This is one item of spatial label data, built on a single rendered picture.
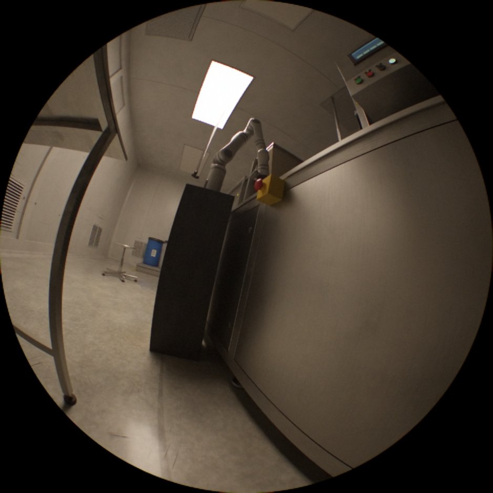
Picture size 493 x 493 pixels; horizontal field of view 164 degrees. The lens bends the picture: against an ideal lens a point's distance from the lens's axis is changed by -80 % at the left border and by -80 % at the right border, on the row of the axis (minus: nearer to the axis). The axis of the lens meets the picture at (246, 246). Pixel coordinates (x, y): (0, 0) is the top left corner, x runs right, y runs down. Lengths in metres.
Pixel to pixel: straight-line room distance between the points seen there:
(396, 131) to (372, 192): 0.15
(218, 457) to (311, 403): 0.27
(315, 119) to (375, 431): 2.84
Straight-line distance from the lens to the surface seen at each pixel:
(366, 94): 0.62
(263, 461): 0.54
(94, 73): 0.36
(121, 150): 0.54
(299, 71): 2.40
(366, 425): 0.34
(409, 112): 0.42
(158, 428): 0.55
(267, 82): 2.50
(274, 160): 1.48
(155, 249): 4.04
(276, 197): 0.53
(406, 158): 0.35
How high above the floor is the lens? 0.45
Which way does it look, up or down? 9 degrees up
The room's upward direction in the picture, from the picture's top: 12 degrees clockwise
